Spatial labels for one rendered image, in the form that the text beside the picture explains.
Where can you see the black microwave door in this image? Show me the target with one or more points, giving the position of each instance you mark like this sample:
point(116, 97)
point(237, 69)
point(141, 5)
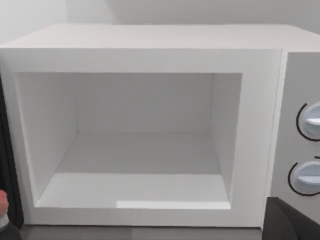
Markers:
point(10, 155)

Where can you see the pale blue microwave knob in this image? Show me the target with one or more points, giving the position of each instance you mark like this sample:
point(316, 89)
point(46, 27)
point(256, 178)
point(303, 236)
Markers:
point(312, 122)
point(307, 178)

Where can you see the pale microwave oven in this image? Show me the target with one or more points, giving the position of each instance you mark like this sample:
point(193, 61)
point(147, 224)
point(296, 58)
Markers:
point(155, 60)

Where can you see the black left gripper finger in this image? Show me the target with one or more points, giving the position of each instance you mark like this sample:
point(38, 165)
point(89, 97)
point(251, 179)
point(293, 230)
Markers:
point(282, 222)

